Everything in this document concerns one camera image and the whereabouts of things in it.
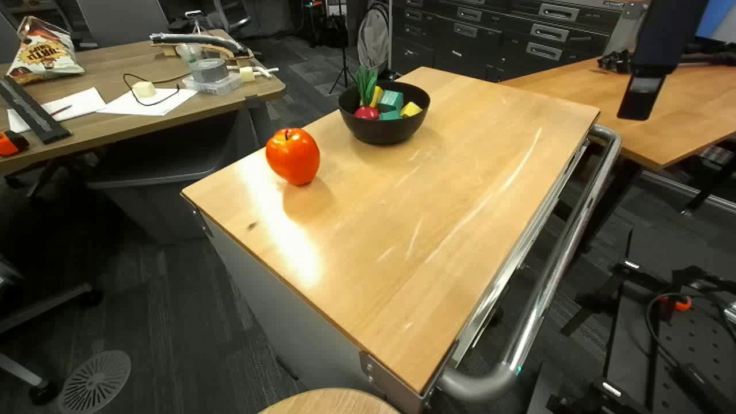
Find teal wooden rectangular block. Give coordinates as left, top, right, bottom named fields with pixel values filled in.
left=380, top=110, right=403, bottom=122

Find teal wooden cube block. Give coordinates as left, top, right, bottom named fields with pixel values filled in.
left=380, top=90, right=403, bottom=110

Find red toy radish green leaves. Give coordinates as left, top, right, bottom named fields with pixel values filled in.
left=354, top=68, right=378, bottom=121

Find yellow wooden block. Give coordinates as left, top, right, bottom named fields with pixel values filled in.
left=400, top=101, right=424, bottom=117

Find black bowl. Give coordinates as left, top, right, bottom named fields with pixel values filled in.
left=339, top=82, right=431, bottom=146

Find red apple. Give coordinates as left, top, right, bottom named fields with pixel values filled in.
left=265, top=129, right=320, bottom=186

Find round wooden stool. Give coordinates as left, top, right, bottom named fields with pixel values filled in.
left=259, top=390, right=400, bottom=414

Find grey tape roll container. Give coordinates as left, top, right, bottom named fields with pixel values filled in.
left=182, top=59, right=240, bottom=94

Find black drawer cabinet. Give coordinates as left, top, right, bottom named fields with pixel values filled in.
left=388, top=0, right=623, bottom=82

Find white paper sheets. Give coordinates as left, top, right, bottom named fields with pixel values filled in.
left=44, top=87, right=194, bottom=122

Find grey curved headband device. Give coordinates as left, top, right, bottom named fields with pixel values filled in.
left=149, top=33, right=248, bottom=55

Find wooden office desk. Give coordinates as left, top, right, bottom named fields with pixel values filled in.
left=0, top=41, right=286, bottom=176

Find snack chips bag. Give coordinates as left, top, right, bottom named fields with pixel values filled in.
left=7, top=17, right=83, bottom=86

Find black keyboard bar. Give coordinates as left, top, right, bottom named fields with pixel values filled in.
left=0, top=76, right=68, bottom=146

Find steel cart handle bar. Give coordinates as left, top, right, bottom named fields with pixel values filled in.
left=433, top=125, right=620, bottom=404

